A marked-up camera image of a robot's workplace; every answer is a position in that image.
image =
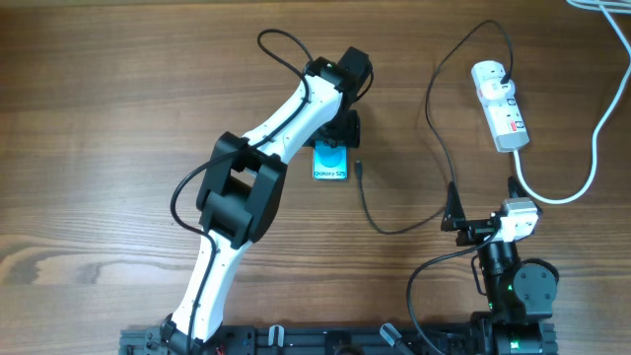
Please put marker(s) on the white power strip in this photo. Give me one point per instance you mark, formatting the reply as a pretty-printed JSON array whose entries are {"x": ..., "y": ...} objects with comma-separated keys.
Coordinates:
[{"x": 506, "y": 123}]

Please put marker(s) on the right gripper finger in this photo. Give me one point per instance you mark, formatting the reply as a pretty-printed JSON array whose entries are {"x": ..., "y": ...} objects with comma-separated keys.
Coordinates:
[
  {"x": 454, "y": 217},
  {"x": 515, "y": 189}
]

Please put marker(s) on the blue Galaxy smartphone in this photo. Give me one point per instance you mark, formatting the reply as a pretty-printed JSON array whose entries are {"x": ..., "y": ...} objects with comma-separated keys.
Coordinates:
[{"x": 329, "y": 163}]

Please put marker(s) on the white plug adapter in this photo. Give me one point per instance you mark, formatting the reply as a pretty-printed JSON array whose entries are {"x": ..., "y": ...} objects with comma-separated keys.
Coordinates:
[{"x": 494, "y": 92}]

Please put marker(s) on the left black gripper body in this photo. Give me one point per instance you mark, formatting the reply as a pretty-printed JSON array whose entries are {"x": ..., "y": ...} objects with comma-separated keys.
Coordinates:
[{"x": 343, "y": 129}]

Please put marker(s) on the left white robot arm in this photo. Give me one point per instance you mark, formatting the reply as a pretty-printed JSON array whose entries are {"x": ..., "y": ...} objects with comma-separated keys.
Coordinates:
[{"x": 243, "y": 181}]

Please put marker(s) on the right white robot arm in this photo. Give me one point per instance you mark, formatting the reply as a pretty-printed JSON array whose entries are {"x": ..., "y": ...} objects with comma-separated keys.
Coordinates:
[{"x": 520, "y": 292}]

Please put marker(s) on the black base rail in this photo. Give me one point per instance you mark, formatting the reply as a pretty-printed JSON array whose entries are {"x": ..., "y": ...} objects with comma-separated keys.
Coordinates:
[{"x": 450, "y": 338}]

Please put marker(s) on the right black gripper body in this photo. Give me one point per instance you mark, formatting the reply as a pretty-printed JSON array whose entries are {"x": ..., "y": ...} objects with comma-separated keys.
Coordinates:
[{"x": 474, "y": 233}]

